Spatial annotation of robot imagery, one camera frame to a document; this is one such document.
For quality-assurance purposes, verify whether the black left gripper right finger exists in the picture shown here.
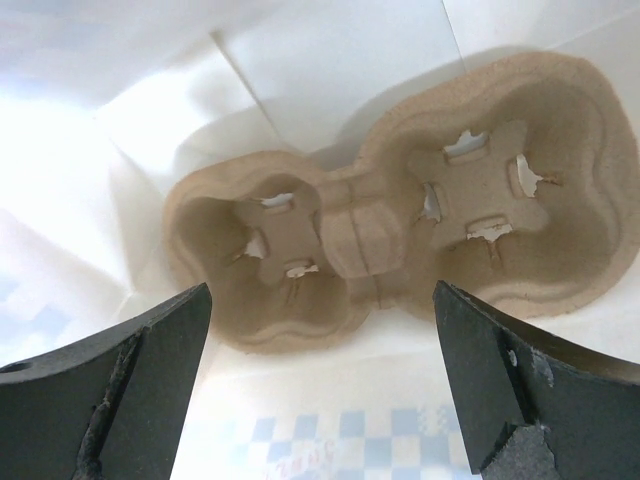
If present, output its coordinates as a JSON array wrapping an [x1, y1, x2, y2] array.
[[433, 281, 639, 479]]

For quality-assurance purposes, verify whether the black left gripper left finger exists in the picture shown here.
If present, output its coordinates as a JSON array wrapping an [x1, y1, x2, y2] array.
[[1, 284, 211, 479]]

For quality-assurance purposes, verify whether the checkered paper takeout bag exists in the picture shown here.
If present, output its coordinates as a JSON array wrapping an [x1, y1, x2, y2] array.
[[1, 1, 639, 479]]

